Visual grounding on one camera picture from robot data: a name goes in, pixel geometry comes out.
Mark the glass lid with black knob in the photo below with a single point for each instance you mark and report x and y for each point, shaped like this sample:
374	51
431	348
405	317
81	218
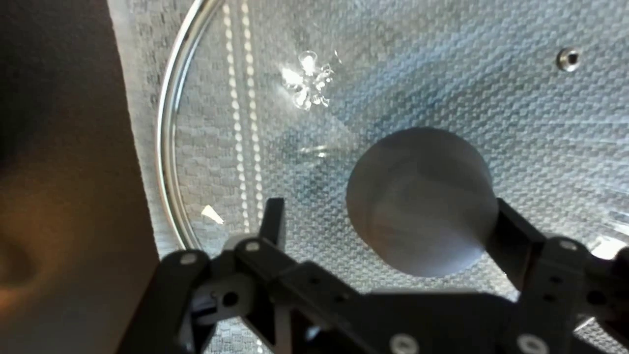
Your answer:
405	79

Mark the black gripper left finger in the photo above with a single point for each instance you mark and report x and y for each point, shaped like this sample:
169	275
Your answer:
177	295

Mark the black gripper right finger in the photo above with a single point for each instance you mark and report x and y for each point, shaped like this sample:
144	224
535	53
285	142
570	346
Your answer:
551	275

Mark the blue-grey dish towel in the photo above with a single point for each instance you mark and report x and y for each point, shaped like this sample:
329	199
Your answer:
140	98

